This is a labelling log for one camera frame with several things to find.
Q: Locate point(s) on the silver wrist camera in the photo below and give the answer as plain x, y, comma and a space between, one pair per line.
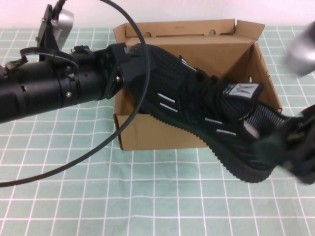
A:
65, 22
302, 51

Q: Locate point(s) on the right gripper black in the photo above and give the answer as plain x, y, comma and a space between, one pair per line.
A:
300, 152

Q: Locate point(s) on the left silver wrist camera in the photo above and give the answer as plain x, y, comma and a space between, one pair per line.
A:
65, 22

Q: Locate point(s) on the green white checked tablecloth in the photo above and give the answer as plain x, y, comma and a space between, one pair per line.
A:
172, 209

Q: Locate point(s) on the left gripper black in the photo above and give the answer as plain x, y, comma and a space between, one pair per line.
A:
109, 73

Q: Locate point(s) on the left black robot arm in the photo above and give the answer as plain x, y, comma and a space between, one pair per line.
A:
37, 88

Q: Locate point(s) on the left black camera bracket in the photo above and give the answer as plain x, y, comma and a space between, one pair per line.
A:
46, 34

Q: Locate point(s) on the brown cardboard shoe box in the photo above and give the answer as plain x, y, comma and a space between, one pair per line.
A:
209, 49

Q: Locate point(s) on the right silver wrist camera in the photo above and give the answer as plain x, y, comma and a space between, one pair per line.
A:
302, 51

